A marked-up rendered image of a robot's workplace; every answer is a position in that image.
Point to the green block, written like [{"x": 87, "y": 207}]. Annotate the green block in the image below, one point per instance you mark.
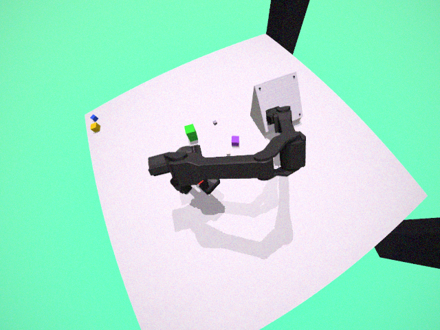
[
  {"x": 193, "y": 138},
  {"x": 190, "y": 130}
]

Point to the purple block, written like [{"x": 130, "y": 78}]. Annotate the purple block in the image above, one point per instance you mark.
[{"x": 235, "y": 140}]

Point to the yellow cube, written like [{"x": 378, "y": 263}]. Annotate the yellow cube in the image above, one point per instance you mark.
[{"x": 95, "y": 127}]

